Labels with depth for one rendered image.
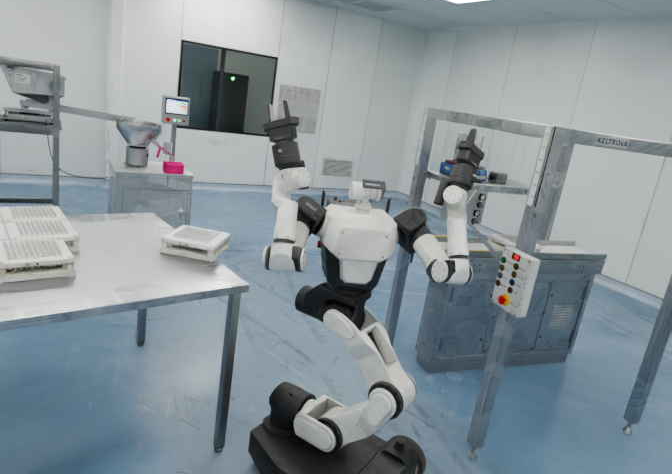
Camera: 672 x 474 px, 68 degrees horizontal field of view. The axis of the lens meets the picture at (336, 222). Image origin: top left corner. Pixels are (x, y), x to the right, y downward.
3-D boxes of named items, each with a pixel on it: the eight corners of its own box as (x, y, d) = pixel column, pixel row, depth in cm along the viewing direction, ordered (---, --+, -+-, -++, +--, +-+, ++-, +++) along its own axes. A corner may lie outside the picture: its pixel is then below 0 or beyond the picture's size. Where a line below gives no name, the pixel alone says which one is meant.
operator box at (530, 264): (516, 318, 208) (531, 260, 202) (490, 300, 224) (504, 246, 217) (527, 317, 211) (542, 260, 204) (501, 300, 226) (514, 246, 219)
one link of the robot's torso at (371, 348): (379, 428, 184) (313, 320, 194) (400, 407, 198) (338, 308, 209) (408, 413, 176) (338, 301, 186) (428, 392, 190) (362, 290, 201)
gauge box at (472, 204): (449, 222, 276) (456, 187, 271) (439, 217, 285) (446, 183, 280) (481, 224, 284) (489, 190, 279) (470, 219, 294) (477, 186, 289)
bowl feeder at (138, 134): (116, 167, 412) (118, 122, 402) (112, 160, 441) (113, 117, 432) (176, 171, 436) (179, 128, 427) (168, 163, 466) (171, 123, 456)
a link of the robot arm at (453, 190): (472, 175, 168) (462, 206, 167) (475, 185, 178) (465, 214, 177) (440, 168, 173) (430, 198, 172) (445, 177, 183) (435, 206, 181)
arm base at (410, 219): (399, 259, 192) (390, 239, 200) (430, 251, 194) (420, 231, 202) (399, 232, 182) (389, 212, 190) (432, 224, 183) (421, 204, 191)
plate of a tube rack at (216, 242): (160, 241, 221) (160, 237, 220) (182, 228, 245) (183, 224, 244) (213, 251, 219) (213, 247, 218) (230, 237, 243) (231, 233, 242)
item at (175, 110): (160, 165, 449) (164, 95, 433) (158, 163, 457) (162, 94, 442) (185, 167, 460) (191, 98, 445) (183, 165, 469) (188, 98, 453)
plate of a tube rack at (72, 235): (10, 244, 192) (10, 239, 192) (3, 226, 210) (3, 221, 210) (80, 240, 207) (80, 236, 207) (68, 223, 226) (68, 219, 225)
